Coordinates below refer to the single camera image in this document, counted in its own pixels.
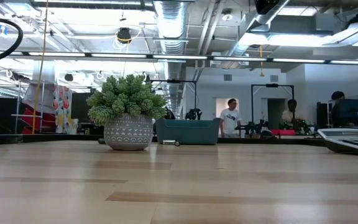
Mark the small AAA battery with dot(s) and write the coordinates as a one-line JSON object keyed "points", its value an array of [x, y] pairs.
{"points": [[169, 142], [177, 143]]}

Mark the black background robot arm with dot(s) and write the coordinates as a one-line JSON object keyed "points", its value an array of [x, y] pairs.
{"points": [[194, 113], [252, 127], [300, 127]]}

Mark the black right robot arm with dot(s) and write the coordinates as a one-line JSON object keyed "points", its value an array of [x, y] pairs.
{"points": [[267, 5]]}

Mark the person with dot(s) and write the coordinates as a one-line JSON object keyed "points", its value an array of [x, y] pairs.
{"points": [[289, 113], [169, 114], [337, 105], [230, 118]]}

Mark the dark teal plastic bin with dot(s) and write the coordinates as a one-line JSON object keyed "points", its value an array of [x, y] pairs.
{"points": [[186, 132]]}

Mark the green succulent in grey pot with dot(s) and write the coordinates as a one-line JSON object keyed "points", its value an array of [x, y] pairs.
{"points": [[126, 102]]}

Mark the LED light bar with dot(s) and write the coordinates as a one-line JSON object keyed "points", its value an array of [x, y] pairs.
{"points": [[179, 57]]}

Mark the red tray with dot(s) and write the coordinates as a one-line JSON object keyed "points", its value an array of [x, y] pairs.
{"points": [[283, 132]]}

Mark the white ceiling sensor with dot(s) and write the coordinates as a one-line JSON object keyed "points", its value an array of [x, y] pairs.
{"points": [[227, 15]]}

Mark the colourful patterned cloth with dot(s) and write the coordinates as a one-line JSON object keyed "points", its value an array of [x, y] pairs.
{"points": [[62, 109]]}

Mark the red board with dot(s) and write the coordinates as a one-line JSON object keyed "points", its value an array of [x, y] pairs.
{"points": [[36, 119]]}

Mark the black cabinet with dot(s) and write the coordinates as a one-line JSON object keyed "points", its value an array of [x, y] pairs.
{"points": [[323, 115]]}

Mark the grey desk calculator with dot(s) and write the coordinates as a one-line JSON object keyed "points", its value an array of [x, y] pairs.
{"points": [[346, 140]]}

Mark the grey cart with monitor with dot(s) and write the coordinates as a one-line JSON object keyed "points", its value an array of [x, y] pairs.
{"points": [[356, 107]]}

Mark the black background station frame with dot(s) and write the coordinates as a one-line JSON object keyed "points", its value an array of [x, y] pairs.
{"points": [[272, 85], [172, 81]]}

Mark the silver ceiling duct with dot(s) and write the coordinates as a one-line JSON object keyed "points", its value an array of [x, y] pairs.
{"points": [[269, 21], [171, 25]]}

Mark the black ceiling camera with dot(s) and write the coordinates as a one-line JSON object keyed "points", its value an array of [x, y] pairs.
{"points": [[124, 35]]}

